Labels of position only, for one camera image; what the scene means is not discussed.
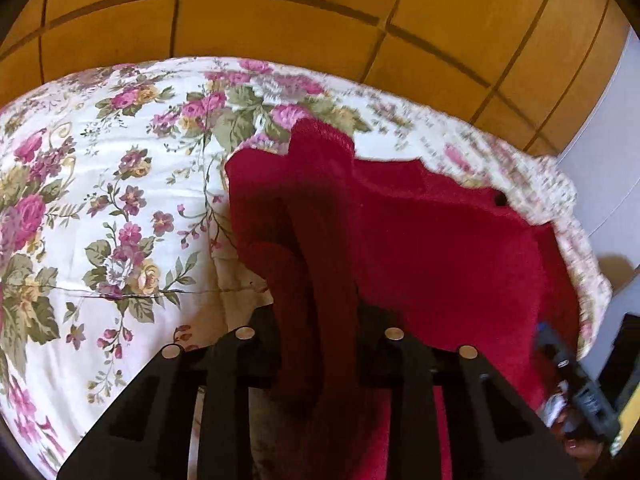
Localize dark furniture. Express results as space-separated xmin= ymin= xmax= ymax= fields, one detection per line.
xmin=597 ymin=310 xmax=640 ymax=423

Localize red knit sweater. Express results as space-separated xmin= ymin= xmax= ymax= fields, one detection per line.
xmin=224 ymin=117 xmax=583 ymax=480

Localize floral bedsheet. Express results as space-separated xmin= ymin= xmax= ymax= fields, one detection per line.
xmin=0 ymin=57 xmax=614 ymax=479

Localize wooden wardrobe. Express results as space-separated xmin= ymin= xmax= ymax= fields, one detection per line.
xmin=0 ymin=0 xmax=632 ymax=157

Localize person's right hand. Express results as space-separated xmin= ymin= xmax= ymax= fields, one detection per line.
xmin=547 ymin=395 xmax=607 ymax=467

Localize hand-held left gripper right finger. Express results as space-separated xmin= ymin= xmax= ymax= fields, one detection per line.
xmin=356 ymin=304 xmax=584 ymax=480

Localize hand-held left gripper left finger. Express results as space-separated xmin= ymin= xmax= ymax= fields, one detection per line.
xmin=57 ymin=304 xmax=282 ymax=480

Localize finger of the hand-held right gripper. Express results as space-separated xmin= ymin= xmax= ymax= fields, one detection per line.
xmin=532 ymin=321 xmax=583 ymax=378

